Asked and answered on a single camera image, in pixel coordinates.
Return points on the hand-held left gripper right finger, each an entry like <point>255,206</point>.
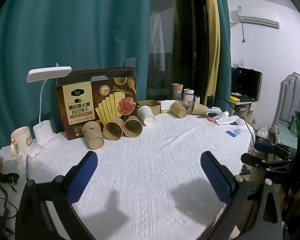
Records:
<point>215,177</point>

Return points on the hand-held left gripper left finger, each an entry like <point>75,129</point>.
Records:
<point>82,177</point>

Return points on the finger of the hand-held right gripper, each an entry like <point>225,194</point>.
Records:
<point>265,148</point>
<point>255,160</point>

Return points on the printed brown paper cup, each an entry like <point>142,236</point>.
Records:
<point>92,132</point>

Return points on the white paper cup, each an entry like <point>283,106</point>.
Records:
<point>145,113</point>

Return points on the tall brown paper cup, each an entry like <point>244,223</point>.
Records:
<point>177,91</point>

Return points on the blue card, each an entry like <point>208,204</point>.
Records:
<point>233,132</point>

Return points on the grey padded headboard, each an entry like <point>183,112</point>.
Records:
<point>287,97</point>

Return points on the white side desk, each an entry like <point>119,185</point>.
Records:
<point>245,106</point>

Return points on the white plastic packet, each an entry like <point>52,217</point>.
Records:
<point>227,118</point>

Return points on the yellow item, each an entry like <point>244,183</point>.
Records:
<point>235,99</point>

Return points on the white textured tablecloth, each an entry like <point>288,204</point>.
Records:
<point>150,160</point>

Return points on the black computer monitor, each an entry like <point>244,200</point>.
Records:
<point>248,82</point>

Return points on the cream cartoon mug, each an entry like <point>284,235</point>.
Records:
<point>21,140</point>

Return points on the black power adapter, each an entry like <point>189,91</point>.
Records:
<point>210,101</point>

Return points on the brown cracker box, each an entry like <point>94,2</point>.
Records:
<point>76,105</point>

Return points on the small white bottle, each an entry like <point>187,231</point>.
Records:
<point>197,100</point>

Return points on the clear jar with white lid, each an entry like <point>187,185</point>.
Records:
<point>189,97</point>

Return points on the brown paper bowl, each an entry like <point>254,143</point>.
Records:
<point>150,106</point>

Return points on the teal curtain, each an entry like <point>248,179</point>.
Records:
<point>224,50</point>
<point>65,30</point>

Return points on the white desk lamp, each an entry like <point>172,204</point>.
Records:
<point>48,73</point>

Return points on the white air conditioner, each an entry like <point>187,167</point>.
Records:
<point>258,21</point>

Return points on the yellow curtain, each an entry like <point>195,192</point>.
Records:
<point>212,30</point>

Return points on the white wall outlet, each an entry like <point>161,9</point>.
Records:
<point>242,63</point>

